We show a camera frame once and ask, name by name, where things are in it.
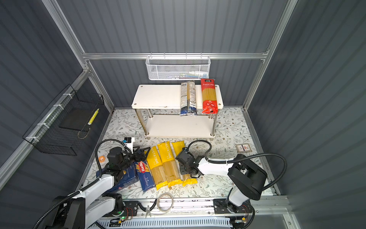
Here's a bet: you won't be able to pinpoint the white two-tier shelf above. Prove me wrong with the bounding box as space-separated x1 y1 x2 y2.
132 85 219 139

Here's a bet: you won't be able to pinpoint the red spaghetti bag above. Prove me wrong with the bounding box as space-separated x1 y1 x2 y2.
201 79 218 114

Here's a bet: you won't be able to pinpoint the coiled white cable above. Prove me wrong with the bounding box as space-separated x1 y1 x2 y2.
156 192 174 213

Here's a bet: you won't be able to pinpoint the blue Barilla pasta box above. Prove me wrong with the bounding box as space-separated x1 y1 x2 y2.
96 165 139 193

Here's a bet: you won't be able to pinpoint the floral table mat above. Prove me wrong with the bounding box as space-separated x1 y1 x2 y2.
79 108 274 200

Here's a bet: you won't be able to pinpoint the orange tape roll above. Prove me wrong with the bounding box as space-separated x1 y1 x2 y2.
98 156 106 163

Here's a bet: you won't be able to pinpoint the black wire side basket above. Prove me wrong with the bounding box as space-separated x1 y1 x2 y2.
23 87 105 156

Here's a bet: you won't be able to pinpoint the small framed card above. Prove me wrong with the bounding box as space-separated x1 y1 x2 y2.
236 143 252 154

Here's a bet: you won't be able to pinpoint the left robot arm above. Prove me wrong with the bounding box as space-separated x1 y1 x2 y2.
33 137 153 229

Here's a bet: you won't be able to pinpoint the yellow Pastatime bag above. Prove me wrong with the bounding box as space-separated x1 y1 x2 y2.
172 141 197 187
147 147 168 190
157 141 183 187

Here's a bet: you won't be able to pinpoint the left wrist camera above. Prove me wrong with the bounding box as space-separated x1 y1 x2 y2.
123 137 135 152

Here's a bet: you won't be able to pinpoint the clear blue spaghetti bag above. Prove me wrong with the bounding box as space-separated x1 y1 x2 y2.
180 81 197 116

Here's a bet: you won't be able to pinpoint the white wire wall basket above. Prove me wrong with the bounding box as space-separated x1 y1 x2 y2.
145 56 211 81

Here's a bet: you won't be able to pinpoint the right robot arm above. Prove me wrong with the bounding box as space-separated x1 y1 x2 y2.
175 139 287 213

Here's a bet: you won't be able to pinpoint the black pliers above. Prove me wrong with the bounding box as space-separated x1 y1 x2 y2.
138 199 157 218

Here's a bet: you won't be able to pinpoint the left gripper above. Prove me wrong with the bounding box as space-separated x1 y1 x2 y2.
119 144 149 171

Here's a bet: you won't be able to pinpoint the blue Barilla spaghetti box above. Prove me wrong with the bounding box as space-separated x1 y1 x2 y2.
134 161 155 192

